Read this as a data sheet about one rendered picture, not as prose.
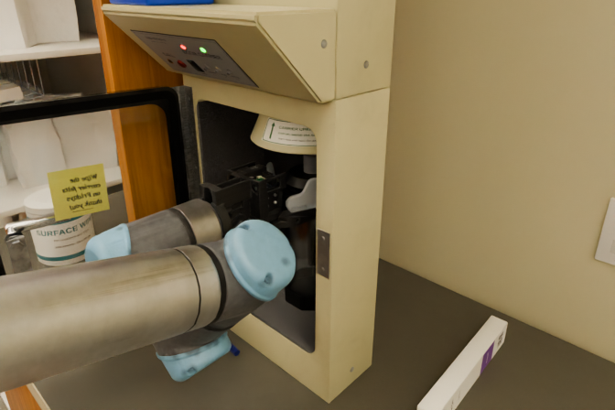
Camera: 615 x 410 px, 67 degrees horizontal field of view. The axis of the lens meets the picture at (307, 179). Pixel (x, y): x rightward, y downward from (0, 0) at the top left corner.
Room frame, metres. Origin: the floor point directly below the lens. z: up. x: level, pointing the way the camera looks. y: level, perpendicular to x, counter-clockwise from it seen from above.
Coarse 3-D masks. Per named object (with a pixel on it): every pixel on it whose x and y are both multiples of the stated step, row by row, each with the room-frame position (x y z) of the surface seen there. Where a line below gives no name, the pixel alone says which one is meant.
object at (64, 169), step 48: (0, 144) 0.58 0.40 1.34; (48, 144) 0.62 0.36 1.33; (96, 144) 0.65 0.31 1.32; (144, 144) 0.69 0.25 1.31; (0, 192) 0.57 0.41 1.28; (48, 192) 0.61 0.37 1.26; (96, 192) 0.65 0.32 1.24; (144, 192) 0.69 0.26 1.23; (0, 240) 0.57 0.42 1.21; (48, 240) 0.60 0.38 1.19
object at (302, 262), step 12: (300, 192) 0.66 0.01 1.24; (288, 228) 0.68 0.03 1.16; (300, 228) 0.66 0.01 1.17; (312, 228) 0.66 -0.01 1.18; (288, 240) 0.68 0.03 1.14; (300, 240) 0.67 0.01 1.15; (312, 240) 0.66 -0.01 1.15; (300, 252) 0.66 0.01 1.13; (312, 252) 0.66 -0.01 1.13; (300, 264) 0.67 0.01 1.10; (312, 264) 0.66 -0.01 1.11; (300, 276) 0.66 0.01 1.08; (312, 276) 0.66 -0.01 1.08; (300, 288) 0.66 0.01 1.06; (312, 288) 0.66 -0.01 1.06
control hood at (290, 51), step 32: (128, 32) 0.68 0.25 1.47; (160, 32) 0.61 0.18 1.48; (192, 32) 0.55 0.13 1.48; (224, 32) 0.50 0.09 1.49; (256, 32) 0.46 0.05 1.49; (288, 32) 0.48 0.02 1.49; (320, 32) 0.51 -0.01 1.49; (160, 64) 0.72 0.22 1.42; (256, 64) 0.52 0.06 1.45; (288, 64) 0.48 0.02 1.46; (320, 64) 0.51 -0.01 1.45; (288, 96) 0.55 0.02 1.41; (320, 96) 0.51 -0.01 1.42
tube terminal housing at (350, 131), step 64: (256, 0) 0.62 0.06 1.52; (320, 0) 0.55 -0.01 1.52; (384, 0) 0.60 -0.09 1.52; (384, 64) 0.60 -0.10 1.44; (320, 128) 0.55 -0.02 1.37; (384, 128) 0.61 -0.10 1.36; (320, 192) 0.55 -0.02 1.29; (256, 320) 0.65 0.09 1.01; (320, 320) 0.55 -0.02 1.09; (320, 384) 0.54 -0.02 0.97
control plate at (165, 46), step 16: (144, 32) 0.64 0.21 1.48; (160, 48) 0.65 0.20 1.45; (176, 48) 0.62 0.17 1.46; (192, 48) 0.59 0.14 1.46; (208, 48) 0.56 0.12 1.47; (176, 64) 0.68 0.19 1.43; (208, 64) 0.61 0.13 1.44; (224, 64) 0.57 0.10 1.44; (224, 80) 0.62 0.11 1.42; (240, 80) 0.59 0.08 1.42
